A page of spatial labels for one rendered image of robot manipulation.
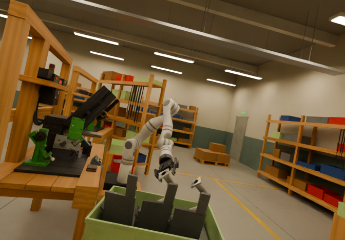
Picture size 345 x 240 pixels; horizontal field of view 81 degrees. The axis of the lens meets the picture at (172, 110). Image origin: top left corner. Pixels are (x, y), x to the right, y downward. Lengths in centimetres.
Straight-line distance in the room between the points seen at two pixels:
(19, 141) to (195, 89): 1015
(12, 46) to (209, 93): 1068
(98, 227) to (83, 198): 53
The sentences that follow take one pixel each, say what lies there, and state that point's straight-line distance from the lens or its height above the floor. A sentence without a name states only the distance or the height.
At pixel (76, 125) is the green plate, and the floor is 120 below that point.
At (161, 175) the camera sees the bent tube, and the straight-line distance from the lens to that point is 102.
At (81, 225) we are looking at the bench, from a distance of 163.
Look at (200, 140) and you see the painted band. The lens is 1155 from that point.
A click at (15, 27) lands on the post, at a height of 178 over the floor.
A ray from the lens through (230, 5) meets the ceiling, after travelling 602.
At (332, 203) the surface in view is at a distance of 588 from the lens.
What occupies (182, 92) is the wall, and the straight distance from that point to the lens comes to 1124.
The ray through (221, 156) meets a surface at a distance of 797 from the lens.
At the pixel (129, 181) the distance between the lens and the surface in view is 101.
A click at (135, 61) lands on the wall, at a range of 1127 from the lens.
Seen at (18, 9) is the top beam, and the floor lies 189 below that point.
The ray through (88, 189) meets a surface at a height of 88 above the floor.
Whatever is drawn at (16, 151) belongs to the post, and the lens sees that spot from 196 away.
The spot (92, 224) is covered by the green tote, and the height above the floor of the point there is 94.
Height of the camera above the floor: 145
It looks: 2 degrees up
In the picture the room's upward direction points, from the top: 11 degrees clockwise
